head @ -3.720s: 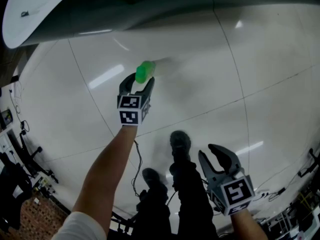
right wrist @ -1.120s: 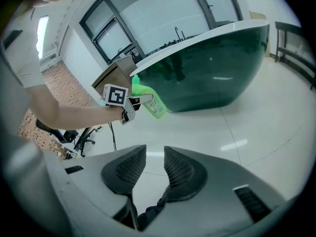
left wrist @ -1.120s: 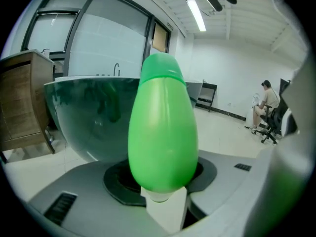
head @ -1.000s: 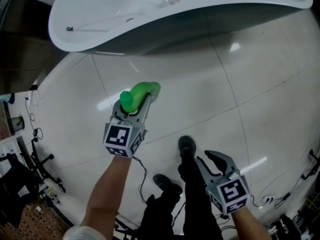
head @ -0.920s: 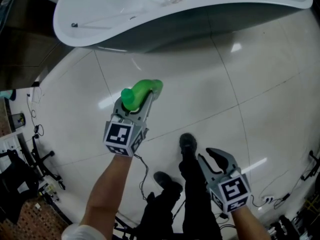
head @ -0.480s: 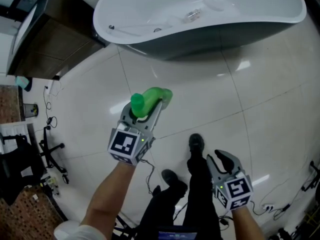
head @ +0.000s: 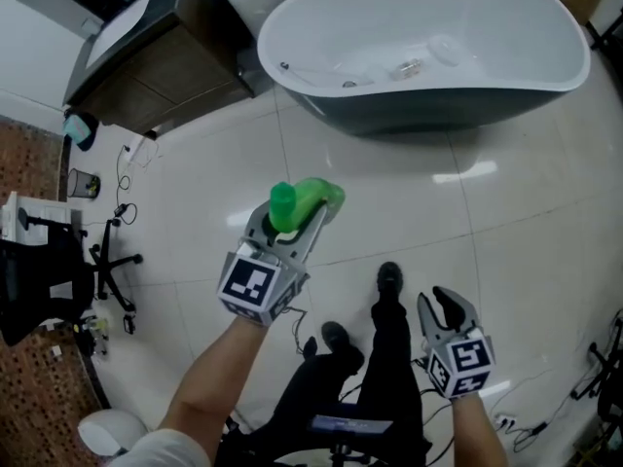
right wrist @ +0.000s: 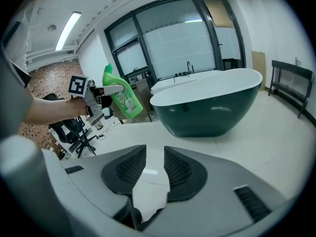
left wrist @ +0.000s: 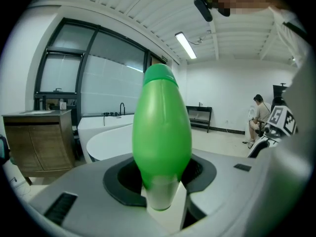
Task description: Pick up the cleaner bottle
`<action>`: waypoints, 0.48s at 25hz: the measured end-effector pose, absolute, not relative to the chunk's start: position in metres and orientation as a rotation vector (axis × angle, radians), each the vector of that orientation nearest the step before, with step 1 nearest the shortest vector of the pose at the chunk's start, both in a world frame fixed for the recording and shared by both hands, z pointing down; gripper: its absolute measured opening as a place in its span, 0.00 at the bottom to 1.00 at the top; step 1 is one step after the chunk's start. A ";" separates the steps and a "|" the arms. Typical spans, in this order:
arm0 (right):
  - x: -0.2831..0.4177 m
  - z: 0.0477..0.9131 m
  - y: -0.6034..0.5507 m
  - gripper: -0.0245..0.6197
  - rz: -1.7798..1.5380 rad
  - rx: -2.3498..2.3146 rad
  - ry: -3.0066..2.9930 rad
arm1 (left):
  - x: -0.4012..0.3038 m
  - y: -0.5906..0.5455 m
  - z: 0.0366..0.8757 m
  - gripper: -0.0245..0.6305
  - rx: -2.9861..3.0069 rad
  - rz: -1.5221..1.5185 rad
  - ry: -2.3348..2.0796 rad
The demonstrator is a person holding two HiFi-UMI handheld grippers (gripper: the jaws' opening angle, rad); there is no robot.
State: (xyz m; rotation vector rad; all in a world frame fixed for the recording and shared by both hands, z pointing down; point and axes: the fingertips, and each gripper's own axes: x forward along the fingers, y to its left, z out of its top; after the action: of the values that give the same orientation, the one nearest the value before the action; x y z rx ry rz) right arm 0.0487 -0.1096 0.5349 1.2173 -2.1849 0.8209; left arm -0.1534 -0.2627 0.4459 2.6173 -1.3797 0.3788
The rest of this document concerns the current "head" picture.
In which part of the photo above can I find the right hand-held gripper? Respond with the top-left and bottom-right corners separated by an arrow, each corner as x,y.
417,285 -> 497,401

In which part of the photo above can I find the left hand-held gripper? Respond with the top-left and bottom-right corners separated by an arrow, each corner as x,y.
216,199 -> 329,329

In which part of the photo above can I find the green plastic bottle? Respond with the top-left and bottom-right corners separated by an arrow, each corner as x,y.
269,176 -> 348,233

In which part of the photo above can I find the person's left forearm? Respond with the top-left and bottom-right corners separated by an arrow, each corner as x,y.
155,316 -> 272,449

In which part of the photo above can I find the person's right forearm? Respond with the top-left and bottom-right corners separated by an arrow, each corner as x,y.
450,391 -> 510,467

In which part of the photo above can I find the person's right leg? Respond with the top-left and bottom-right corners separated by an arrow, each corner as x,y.
359,284 -> 424,456

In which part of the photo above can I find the person's leg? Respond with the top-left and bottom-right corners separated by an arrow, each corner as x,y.
359,284 -> 424,456
233,347 -> 366,456

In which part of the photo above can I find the person's right black shoe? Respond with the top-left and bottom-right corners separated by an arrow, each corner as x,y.
377,261 -> 405,305

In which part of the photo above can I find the person's black shoe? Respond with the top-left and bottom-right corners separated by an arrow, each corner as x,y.
320,321 -> 364,359
377,261 -> 405,305

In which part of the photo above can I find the person's left black shoe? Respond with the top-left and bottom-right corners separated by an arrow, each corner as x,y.
320,321 -> 364,359

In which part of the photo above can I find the black chest monitor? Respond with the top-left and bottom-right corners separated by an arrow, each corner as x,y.
309,414 -> 395,435

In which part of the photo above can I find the person's left leg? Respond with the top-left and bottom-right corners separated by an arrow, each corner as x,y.
233,347 -> 366,456

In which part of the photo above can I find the dark green oval bathtub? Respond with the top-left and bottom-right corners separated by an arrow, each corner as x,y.
256,0 -> 592,138

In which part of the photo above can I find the black office chair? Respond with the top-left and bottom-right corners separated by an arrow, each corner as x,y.
0,216 -> 145,347
568,308 -> 623,422

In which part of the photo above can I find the wooden vanity cabinet with sink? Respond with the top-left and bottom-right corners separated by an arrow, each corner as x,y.
62,0 -> 257,138

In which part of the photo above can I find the clear plastic container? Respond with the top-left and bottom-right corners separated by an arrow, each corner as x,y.
388,58 -> 422,82

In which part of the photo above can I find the teal and black bag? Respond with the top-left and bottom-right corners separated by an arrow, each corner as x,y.
61,111 -> 100,153

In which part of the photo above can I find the person's white shirt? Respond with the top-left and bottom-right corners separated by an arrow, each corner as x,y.
109,428 -> 210,467

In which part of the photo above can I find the white round chair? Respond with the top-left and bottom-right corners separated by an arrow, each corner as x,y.
77,409 -> 147,456

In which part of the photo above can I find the black monitor mount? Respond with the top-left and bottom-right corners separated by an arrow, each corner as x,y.
330,435 -> 371,467

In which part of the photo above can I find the black floor cable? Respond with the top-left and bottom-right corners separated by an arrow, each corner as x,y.
114,146 -> 140,228

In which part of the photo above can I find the black wire mesh wastebasket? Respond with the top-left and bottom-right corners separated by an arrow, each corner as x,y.
66,167 -> 102,199

